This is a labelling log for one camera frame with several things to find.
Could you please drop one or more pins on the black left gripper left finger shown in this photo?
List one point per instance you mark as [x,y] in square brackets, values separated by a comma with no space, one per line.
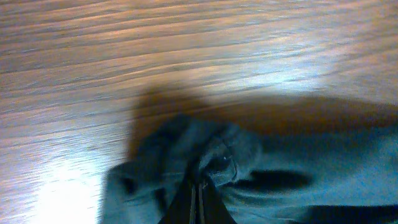
[182,210]

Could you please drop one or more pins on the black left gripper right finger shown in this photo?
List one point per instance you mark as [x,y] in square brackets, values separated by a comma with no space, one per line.
[210,207]

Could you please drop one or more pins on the dark green t-shirt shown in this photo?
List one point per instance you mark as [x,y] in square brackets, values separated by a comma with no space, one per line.
[336,177]

